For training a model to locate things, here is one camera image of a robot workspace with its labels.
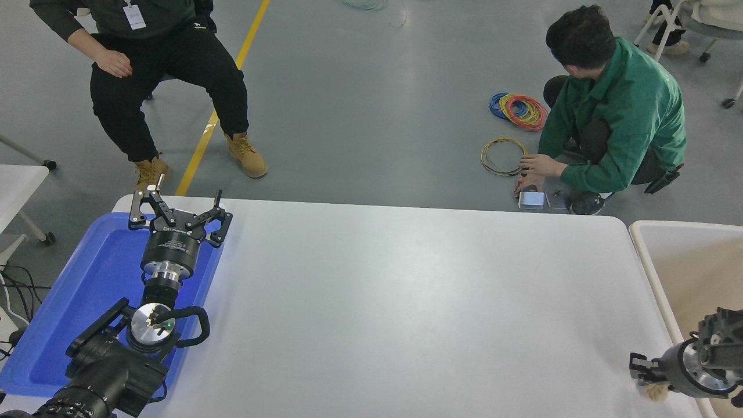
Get blue cable coil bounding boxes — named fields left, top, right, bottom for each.
left=489, top=92, right=529, bottom=121

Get cream garment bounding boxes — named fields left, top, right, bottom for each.
left=690, top=0, right=743, bottom=25

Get blue plastic tray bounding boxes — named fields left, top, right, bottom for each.
left=0, top=212, right=228, bottom=399

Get seated person's right hand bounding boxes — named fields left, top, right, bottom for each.
left=93, top=49, right=134, bottom=79

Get large pale bin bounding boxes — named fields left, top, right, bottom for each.
left=629, top=220, right=743, bottom=418

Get crouching person's hand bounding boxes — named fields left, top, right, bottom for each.
left=514, top=176, right=546, bottom=199
left=520, top=154, right=567, bottom=178

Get white floor cable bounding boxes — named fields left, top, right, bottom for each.
left=0, top=272, right=30, bottom=327

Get white name badge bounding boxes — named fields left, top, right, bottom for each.
left=123, top=5, right=147, bottom=31

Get seated person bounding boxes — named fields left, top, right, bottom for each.
left=29, top=0, right=269, bottom=192

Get crouching person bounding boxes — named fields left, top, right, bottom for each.
left=514, top=5, right=687, bottom=216

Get grey leg with caster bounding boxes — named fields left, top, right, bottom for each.
left=0, top=135, right=57, bottom=171

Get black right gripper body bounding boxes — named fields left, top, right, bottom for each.
left=659, top=341, right=701, bottom=397

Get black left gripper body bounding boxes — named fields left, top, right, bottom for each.
left=141, top=212, right=207, bottom=275

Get white side table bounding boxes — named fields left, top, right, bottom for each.
left=0, top=164, right=56, bottom=268

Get black floor cables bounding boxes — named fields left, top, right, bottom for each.
left=0, top=264, right=52, bottom=361

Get white rolling chair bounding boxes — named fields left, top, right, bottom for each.
left=634, top=0, right=743, bottom=109

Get black belt pouch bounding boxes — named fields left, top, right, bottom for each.
left=644, top=164, right=684, bottom=195

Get yellow and black cable coil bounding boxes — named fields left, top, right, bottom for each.
left=481, top=138, right=529, bottom=177

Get white power strip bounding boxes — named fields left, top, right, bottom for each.
left=0, top=305, right=21, bottom=350

